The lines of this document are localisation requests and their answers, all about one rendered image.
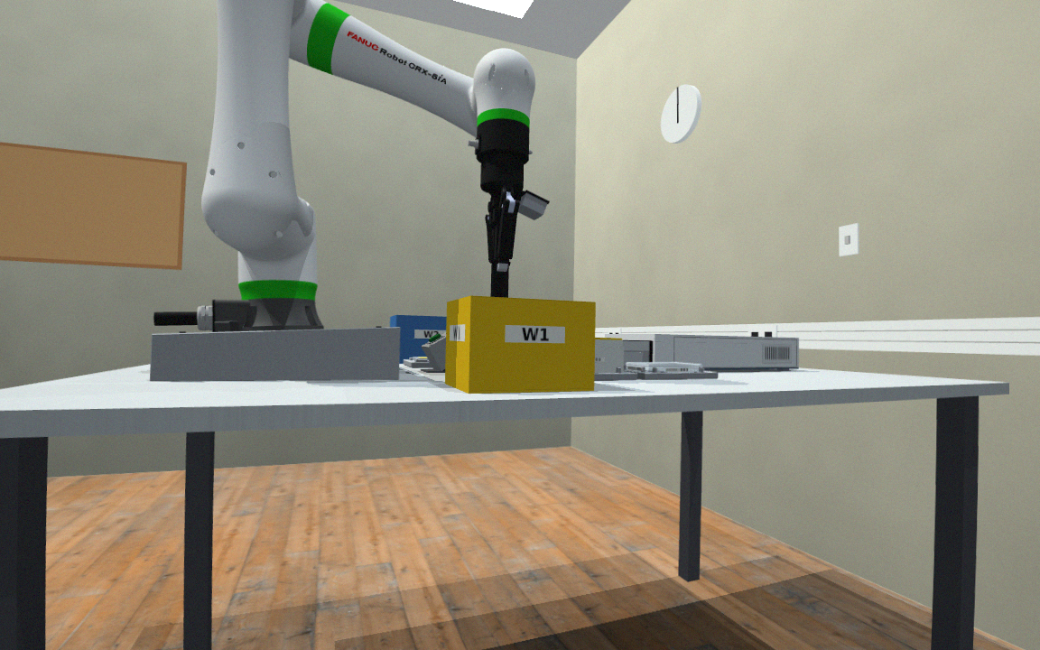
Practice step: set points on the yellow waste bin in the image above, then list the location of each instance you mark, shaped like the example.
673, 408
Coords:
517, 345

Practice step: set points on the blue bin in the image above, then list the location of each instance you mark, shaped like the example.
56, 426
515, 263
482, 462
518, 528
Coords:
415, 332

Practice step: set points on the yellow rack with grid of holes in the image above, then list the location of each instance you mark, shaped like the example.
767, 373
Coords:
609, 354

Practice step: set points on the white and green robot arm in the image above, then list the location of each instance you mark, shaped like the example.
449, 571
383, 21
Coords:
249, 200

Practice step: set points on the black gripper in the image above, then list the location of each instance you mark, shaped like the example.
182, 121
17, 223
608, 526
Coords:
499, 174

